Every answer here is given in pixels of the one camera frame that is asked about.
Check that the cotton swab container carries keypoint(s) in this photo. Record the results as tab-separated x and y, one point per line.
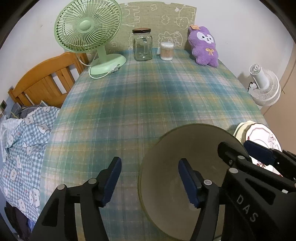
166	51

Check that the white standing fan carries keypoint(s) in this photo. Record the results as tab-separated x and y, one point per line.
265	87

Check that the green patterned mat board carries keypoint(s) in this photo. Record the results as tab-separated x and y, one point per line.
169	22

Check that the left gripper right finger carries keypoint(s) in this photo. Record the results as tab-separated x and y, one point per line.
206	196

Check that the glass jar black lid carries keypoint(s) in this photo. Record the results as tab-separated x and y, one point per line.
142	44

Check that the red pattern white plate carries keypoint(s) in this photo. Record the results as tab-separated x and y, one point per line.
261	135

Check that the beige door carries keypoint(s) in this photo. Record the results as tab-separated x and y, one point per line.
280	117

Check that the wall power outlet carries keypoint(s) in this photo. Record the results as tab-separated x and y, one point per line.
3	105

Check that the green desk fan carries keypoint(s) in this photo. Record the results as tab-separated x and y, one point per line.
85	26

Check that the ceramic bowl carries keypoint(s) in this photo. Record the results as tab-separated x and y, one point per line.
161	191

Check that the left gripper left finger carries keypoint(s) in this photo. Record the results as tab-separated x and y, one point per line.
57	219

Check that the purple plush bunny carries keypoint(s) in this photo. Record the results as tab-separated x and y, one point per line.
203	46

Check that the plaid green tablecloth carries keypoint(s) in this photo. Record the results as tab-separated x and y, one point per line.
124	114

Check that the blue checked bear blanket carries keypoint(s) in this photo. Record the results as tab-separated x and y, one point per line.
24	153

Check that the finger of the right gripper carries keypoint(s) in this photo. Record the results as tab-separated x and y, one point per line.
282	161
234	158

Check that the scalloped yellow flower plate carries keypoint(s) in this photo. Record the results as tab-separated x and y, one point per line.
242	128

